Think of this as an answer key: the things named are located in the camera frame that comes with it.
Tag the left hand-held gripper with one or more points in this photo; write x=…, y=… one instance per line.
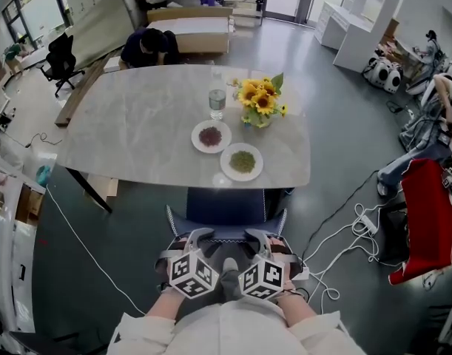
x=192, y=274

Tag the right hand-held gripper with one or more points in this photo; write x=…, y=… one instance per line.
x=264, y=277

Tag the dark blue chair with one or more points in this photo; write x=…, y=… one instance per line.
x=225, y=207

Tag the person's right forearm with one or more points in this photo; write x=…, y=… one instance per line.
x=296, y=307

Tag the person's left forearm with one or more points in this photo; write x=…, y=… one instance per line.
x=166, y=303

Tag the black office chair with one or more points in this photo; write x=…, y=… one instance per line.
x=61, y=59

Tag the person's right hand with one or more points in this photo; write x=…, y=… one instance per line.
x=278, y=245

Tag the person's left hand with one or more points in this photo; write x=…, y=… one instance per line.
x=179, y=245

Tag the person's grey shoe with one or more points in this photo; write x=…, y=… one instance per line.
x=231, y=279

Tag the white adapter box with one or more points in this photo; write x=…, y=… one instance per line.
x=302, y=273

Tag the white plate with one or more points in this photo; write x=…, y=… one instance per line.
x=225, y=165
x=196, y=139

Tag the pile of green beans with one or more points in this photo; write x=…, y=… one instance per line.
x=242, y=161

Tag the person's white shirt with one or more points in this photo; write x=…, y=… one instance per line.
x=233, y=331

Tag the pile of red beans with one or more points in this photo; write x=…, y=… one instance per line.
x=211, y=136

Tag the white power strip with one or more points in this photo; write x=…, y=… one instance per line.
x=369, y=224

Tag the grey marble table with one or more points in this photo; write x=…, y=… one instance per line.
x=137, y=124

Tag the clear plastic water bottle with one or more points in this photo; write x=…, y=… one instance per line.
x=217, y=104

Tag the sunflower bouquet in vase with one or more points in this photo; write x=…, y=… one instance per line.
x=257, y=96

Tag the teal bag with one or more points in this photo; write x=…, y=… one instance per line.
x=44, y=176

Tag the red cloth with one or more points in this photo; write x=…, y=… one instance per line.
x=429, y=213

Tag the stack of wooden planks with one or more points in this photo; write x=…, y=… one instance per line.
x=81, y=91

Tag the white shelf unit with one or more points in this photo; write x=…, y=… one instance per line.
x=7, y=235

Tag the large cardboard box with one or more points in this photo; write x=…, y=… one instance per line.
x=196, y=32

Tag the black and white panda cases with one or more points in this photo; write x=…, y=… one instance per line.
x=382, y=73

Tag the white cabinet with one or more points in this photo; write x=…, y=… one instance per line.
x=359, y=32

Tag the large beige board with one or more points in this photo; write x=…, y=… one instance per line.
x=100, y=28

